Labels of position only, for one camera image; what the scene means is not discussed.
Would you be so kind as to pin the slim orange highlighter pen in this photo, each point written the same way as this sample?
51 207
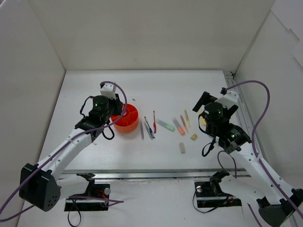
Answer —
184 123

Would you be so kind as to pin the green highlighter marker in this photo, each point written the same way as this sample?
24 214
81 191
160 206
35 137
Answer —
165 125

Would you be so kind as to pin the green slim pen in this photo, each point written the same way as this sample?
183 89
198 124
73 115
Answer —
148 130

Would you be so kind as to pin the yellow highlighter marker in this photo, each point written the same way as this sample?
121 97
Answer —
202 121

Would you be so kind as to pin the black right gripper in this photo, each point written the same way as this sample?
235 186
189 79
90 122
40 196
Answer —
201 101

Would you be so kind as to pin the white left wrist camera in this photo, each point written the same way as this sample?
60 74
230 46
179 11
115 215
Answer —
108 90

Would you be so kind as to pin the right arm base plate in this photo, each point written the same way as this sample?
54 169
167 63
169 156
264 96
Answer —
208 195

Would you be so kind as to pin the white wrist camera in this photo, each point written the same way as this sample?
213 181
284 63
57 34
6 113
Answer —
229 98
108 90

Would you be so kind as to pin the white eraser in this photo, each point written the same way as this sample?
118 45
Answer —
182 148

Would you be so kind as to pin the orange round divided organizer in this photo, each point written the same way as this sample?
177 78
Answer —
129 121

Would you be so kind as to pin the red gel pen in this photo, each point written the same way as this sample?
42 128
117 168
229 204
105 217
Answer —
154 122

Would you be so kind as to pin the blue gel pen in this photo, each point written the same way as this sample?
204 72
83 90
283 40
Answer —
149 127

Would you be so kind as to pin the yellow eraser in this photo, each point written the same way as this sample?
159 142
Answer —
194 137

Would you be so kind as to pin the slim yellow highlighter pen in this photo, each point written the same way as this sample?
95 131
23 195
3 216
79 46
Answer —
187 118

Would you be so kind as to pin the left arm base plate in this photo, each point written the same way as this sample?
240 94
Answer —
95 197

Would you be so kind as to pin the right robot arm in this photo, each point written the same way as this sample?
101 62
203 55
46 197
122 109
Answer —
275 198

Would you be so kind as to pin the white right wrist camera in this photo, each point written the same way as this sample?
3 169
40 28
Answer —
229 98

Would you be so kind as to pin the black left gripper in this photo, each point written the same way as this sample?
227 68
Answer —
117 106

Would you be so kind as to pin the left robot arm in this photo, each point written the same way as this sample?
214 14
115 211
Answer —
41 184

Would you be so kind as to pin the orange highlighter marker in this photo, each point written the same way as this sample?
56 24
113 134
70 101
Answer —
178 126

